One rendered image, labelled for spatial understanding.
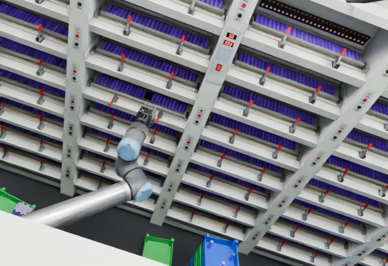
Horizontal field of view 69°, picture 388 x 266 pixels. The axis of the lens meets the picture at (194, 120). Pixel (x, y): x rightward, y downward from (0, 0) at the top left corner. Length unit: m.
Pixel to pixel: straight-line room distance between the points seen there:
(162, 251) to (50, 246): 2.00
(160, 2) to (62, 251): 1.23
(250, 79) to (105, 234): 1.46
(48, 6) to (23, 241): 1.44
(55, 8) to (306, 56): 1.19
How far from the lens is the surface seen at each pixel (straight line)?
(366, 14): 1.40
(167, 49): 1.41
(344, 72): 1.48
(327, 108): 1.56
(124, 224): 2.26
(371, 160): 1.83
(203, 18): 1.34
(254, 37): 1.35
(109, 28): 1.48
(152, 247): 2.20
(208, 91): 1.45
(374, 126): 1.68
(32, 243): 0.21
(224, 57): 1.36
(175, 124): 1.60
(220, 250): 1.86
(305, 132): 1.65
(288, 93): 1.48
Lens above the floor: 1.91
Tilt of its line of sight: 35 degrees down
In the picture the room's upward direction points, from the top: 22 degrees clockwise
